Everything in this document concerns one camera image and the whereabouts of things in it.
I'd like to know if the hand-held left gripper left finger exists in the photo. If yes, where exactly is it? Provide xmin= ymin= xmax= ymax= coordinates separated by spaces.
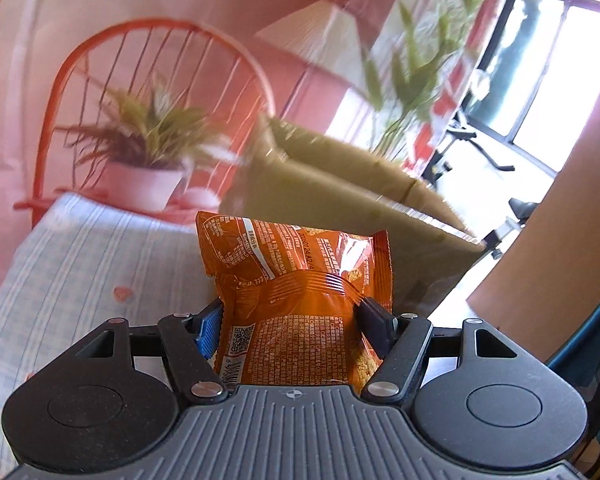
xmin=75 ymin=297 xmax=228 ymax=403

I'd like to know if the red-orange corn chip packet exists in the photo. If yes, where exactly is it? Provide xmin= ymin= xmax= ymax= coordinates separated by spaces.
xmin=195 ymin=211 xmax=395 ymax=388

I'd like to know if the dark framed window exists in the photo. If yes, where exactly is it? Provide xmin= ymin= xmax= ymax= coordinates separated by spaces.
xmin=472 ymin=0 xmax=600 ymax=171

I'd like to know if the blue curtain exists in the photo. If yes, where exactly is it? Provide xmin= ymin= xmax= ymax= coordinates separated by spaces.
xmin=547 ymin=280 xmax=600 ymax=411

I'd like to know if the wooden door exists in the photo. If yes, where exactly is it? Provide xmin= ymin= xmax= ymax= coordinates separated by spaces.
xmin=467 ymin=157 xmax=600 ymax=363

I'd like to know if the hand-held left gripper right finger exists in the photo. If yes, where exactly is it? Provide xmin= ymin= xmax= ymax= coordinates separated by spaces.
xmin=355 ymin=297 xmax=526 ymax=403

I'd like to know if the cardboard box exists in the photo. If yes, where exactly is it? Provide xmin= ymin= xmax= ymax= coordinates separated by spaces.
xmin=219 ymin=114 xmax=486 ymax=318

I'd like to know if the black exercise bike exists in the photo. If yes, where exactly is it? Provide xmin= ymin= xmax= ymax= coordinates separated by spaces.
xmin=422 ymin=110 xmax=538 ymax=261

